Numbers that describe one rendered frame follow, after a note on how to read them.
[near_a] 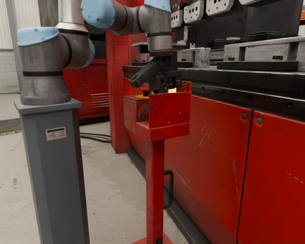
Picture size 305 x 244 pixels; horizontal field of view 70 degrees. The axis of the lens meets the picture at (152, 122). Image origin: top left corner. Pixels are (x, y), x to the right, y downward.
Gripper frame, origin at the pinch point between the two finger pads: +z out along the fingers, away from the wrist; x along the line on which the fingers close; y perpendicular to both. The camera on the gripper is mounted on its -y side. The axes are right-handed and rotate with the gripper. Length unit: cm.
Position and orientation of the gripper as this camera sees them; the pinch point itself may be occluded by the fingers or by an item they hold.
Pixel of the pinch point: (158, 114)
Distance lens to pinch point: 72.4
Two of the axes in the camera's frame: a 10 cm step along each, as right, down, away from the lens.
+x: -5.0, -2.3, 8.4
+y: 8.6, -2.1, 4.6
